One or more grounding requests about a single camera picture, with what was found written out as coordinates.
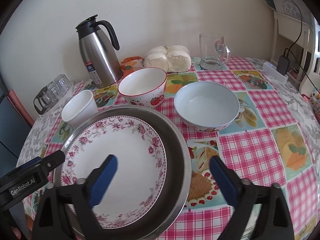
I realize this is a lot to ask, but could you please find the colourful small bottle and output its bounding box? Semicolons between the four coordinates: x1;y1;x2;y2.
310;89;320;122

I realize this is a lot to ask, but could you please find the orange snack packet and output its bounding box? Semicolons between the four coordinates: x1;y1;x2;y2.
120;56;144;77

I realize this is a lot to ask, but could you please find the stainless steel thermos jug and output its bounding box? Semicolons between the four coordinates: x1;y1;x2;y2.
76;15;123;88

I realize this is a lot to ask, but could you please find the grey floral white cloth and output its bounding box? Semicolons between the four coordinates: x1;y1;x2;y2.
246;57;319;170

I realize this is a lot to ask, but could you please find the white power strip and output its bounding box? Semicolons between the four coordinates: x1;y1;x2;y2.
263;61;289;85

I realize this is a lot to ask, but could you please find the pale blue floral bowl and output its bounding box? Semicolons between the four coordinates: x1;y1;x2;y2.
174;81;240;133

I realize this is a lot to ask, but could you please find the black power adapter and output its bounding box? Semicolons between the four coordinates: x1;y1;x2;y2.
276;51;291;75

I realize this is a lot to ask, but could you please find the round pink floral plate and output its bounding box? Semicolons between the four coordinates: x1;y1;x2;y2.
60;115;167;229

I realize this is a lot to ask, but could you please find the clear glass mug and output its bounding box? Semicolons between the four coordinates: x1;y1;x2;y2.
199;33;231;70

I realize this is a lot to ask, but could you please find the pink checked picture tablecloth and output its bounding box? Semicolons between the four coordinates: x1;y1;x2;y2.
17;57;319;239

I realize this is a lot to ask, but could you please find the glass teapot black handle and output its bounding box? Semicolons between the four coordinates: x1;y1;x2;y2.
33;86;57;115

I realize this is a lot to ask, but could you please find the pink pipe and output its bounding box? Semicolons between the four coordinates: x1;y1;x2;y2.
8;89;34;127

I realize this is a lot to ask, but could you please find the white square bowl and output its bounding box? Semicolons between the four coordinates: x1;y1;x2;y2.
61;90;98;129

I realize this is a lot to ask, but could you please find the large stainless steel basin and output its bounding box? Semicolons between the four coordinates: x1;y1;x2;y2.
53;105;191;239

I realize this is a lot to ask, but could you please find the strawberry pattern red-rimmed bowl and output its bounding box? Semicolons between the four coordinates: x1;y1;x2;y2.
118;67;167;108

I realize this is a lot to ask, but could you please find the dark blue cabinet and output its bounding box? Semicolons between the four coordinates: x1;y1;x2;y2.
0;79;31;175

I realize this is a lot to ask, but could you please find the bag of white buns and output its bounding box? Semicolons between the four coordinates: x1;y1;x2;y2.
143;45;192;73

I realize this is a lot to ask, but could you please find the black adapter cable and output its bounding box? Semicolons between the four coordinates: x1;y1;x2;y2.
277;0;318;91

